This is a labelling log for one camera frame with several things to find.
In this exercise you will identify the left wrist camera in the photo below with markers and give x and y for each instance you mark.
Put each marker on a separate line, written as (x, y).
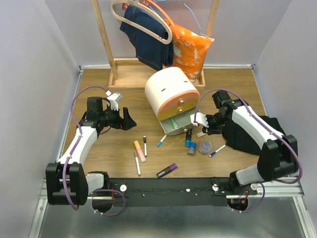
(114, 99)

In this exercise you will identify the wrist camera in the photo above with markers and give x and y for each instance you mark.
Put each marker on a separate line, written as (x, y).
(114, 99)
(198, 119)

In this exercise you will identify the wooden clothes rack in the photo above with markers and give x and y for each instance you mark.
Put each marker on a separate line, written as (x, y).
(130, 73)

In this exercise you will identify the white marker light blue cap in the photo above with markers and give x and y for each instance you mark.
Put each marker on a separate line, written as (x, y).
(162, 140)

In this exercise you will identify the dark blue jeans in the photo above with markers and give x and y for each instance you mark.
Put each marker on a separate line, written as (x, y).
(149, 51)

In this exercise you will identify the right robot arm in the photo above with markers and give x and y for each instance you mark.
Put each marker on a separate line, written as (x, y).
(279, 152)

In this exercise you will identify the white marker brown cap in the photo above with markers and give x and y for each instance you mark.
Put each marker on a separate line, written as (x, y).
(137, 164)

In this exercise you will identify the white eraser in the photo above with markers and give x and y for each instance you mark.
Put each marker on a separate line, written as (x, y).
(201, 134)

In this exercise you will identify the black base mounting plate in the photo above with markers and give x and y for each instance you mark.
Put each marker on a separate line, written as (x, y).
(106, 200)

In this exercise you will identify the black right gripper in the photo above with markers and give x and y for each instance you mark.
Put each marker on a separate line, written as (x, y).
(211, 130)

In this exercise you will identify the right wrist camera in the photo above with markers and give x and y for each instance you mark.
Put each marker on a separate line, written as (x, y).
(198, 119)

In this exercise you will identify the black highlighter blue cap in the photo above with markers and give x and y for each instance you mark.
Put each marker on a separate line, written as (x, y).
(188, 138)

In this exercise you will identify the light blue wire hanger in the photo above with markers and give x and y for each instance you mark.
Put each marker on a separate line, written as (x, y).
(194, 16)

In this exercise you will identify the green clear highlighter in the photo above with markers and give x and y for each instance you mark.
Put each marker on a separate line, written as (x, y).
(173, 123)

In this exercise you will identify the clear jar of paper clips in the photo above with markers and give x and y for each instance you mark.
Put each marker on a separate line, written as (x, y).
(205, 147)

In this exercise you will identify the black cloth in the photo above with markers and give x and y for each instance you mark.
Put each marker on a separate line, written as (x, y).
(253, 132)

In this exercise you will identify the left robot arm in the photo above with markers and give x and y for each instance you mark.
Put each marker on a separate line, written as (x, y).
(66, 181)

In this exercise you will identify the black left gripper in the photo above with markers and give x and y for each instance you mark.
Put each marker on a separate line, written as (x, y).
(126, 123)

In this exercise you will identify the white marker dark blue cap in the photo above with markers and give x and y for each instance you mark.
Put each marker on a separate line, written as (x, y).
(216, 151)

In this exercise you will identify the aluminium frame rail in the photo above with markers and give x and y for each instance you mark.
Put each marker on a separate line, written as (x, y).
(268, 189)

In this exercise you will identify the orange white garment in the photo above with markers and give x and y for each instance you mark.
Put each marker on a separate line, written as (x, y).
(189, 51)

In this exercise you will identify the pink highlighter orange cap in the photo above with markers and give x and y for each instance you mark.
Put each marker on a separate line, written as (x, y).
(139, 151)

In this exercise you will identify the black highlighter purple cap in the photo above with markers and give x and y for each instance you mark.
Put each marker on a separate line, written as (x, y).
(167, 170)

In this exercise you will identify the white rounded drawer organizer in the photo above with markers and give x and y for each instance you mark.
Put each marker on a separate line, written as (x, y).
(172, 95)

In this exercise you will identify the white marker black cap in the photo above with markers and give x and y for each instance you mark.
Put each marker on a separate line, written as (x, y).
(145, 145)

